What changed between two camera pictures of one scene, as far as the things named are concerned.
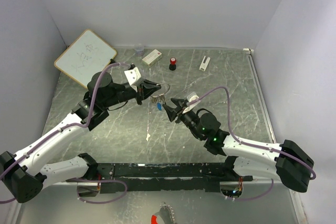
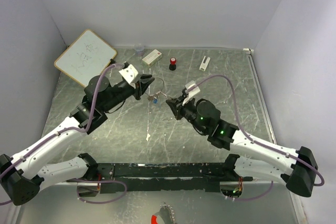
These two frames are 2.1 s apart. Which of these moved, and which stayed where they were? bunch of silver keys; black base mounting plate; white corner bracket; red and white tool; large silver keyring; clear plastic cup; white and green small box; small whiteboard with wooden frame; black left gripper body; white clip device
Moved: large silver keyring; bunch of silver keys
Stayed: small whiteboard with wooden frame; black left gripper body; white corner bracket; clear plastic cup; white clip device; red and white tool; white and green small box; black base mounting plate
